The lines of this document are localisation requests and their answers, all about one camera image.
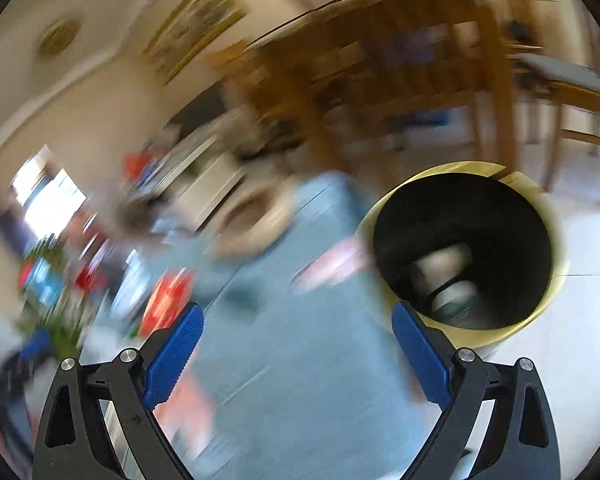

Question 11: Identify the black gold trash bin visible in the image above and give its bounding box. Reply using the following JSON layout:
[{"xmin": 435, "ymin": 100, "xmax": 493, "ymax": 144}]
[{"xmin": 356, "ymin": 162, "xmax": 568, "ymax": 354}]

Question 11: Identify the beige stone ashtray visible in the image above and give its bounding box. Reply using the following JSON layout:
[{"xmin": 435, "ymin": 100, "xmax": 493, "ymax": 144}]
[{"xmin": 212, "ymin": 182, "xmax": 294, "ymax": 259}]

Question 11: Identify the red cigarette pack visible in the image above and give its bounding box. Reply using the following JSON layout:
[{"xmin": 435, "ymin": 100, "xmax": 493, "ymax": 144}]
[{"xmin": 137, "ymin": 269, "xmax": 196, "ymax": 338}]

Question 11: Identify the green potted plant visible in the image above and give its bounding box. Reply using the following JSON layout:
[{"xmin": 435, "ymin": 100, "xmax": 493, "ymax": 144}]
[{"xmin": 18, "ymin": 236, "xmax": 97, "ymax": 356}]

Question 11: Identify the white green paper cup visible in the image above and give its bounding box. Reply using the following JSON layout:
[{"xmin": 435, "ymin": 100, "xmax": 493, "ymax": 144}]
[{"xmin": 411, "ymin": 244, "xmax": 479, "ymax": 324}]

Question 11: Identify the wooden dining table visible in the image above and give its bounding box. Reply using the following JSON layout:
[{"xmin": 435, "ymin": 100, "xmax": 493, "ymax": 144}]
[{"xmin": 214, "ymin": 0, "xmax": 522, "ymax": 196}]

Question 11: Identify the gold ceiling lamp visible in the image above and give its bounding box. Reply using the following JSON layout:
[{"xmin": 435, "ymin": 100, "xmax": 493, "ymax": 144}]
[{"xmin": 36, "ymin": 16, "xmax": 82, "ymax": 58}]

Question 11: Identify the teal floral tablecloth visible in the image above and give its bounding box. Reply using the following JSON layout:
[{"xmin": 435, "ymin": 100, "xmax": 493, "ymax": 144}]
[{"xmin": 144, "ymin": 172, "xmax": 436, "ymax": 479}]

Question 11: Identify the chair with grey cushion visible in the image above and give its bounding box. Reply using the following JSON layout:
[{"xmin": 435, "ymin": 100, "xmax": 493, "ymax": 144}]
[{"xmin": 512, "ymin": 53, "xmax": 600, "ymax": 192}]

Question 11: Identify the orange plastic bag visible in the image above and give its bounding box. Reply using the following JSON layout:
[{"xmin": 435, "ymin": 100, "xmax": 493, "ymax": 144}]
[{"xmin": 122, "ymin": 151, "xmax": 152, "ymax": 184}]

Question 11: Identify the horse painting gold frame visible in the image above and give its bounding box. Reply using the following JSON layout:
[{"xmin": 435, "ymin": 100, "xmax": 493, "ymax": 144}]
[{"xmin": 143, "ymin": 0, "xmax": 249, "ymax": 84}]

